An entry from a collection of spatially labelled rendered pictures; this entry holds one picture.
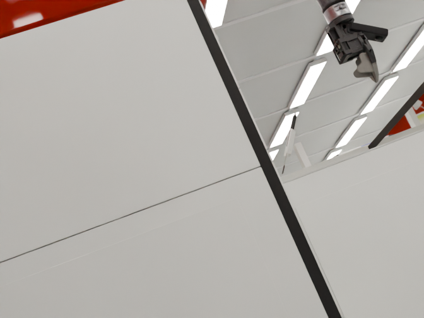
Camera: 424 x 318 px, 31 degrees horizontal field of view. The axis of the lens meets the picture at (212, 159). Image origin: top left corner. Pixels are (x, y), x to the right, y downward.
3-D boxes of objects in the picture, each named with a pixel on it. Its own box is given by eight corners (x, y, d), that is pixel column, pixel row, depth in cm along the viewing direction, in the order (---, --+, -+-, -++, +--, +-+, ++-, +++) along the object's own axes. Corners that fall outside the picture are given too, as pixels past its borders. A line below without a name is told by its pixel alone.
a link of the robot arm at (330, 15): (342, 11, 233) (350, -3, 225) (349, 24, 231) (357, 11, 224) (320, 19, 231) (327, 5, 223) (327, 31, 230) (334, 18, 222)
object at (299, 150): (295, 172, 228) (277, 132, 232) (293, 176, 232) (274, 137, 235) (313, 165, 230) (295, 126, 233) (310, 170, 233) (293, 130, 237)
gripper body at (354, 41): (340, 67, 227) (323, 32, 230) (366, 58, 228) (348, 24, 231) (347, 55, 219) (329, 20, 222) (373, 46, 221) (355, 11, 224)
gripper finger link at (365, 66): (363, 87, 221) (349, 59, 223) (380, 80, 222) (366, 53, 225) (366, 82, 218) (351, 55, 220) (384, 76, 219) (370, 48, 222)
